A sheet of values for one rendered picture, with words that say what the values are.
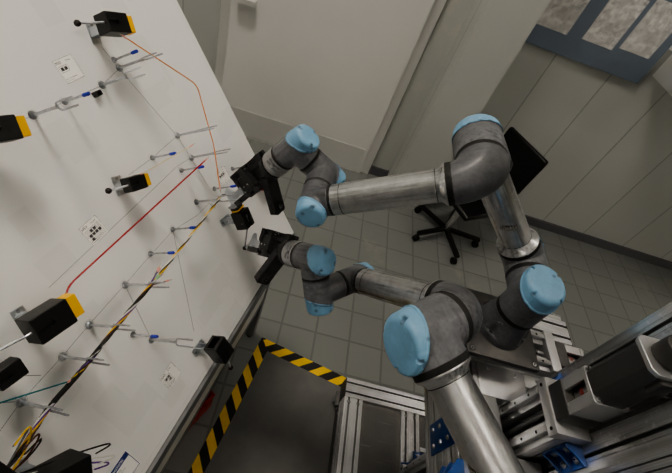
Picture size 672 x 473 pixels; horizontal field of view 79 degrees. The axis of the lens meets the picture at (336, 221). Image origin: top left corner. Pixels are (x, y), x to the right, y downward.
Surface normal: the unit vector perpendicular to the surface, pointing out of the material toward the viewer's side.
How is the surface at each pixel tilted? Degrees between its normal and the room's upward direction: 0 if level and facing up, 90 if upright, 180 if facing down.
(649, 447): 90
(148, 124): 52
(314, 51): 90
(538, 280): 7
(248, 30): 90
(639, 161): 90
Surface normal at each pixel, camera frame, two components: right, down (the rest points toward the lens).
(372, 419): 0.29, -0.66
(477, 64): -0.13, 0.69
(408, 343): -0.87, 0.14
